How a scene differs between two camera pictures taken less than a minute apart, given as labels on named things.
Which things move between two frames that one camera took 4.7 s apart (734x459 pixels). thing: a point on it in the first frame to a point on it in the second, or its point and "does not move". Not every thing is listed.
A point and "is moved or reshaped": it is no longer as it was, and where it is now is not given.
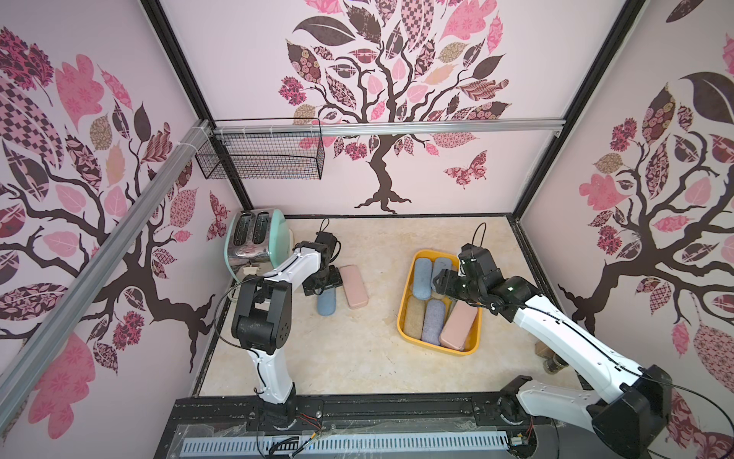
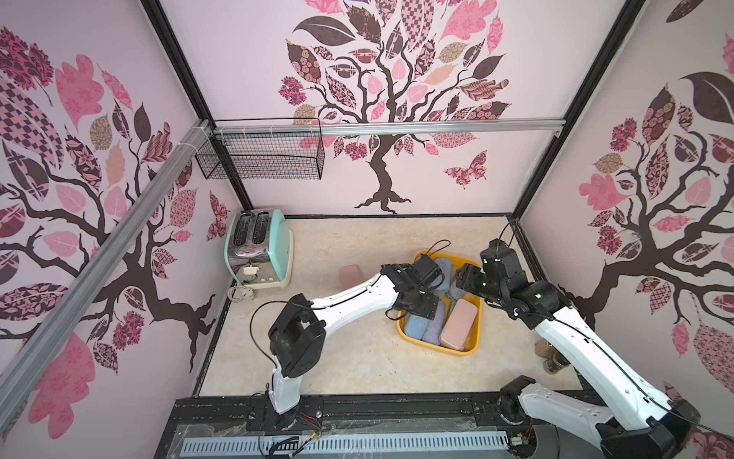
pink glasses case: x=458 y=326 does not move
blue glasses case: x=440 y=264 does not move
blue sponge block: x=327 y=301 is moved or reshaped
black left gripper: x=334 y=280 to x=427 y=307
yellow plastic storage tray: x=472 y=344 does not move
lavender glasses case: x=433 y=321 does not move
